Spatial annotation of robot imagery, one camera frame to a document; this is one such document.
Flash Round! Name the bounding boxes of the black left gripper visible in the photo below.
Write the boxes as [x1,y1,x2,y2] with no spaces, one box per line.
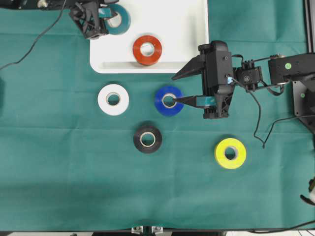
[69,0,117,39]

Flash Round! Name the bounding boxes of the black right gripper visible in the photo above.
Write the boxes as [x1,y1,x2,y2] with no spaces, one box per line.
[172,41,235,119]

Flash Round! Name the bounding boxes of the teal tape roll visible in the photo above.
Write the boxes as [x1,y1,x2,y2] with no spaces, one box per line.
[101,4,131,35]

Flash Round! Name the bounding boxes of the blue tape roll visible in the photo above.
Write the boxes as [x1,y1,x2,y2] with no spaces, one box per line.
[154,86,184,117]

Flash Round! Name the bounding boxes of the red tape roll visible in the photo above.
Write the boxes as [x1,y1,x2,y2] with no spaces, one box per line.
[132,35,162,66]

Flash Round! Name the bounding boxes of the yellow tape roll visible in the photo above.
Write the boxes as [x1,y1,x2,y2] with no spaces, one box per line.
[214,138,247,170]

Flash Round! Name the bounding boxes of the white tape roll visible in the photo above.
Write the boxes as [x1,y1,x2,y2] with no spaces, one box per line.
[97,84,129,116]

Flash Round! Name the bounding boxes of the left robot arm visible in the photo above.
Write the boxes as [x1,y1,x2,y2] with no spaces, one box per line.
[0,0,118,40]

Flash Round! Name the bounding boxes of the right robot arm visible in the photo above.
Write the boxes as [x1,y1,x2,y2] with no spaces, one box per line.
[173,0,315,132]

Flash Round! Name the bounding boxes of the black tape roll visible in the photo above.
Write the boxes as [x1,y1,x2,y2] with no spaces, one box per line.
[133,125,162,154]

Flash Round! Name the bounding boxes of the white plastic tray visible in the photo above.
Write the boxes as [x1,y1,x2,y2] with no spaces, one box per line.
[90,0,209,74]

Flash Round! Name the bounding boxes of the green table cloth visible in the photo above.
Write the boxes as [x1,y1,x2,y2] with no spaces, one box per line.
[0,9,315,231]

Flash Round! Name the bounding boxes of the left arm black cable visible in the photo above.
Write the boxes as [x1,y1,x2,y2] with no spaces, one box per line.
[0,0,67,69]

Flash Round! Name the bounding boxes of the metal table clamp bracket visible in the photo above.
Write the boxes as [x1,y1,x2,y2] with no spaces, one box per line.
[131,226,163,236]

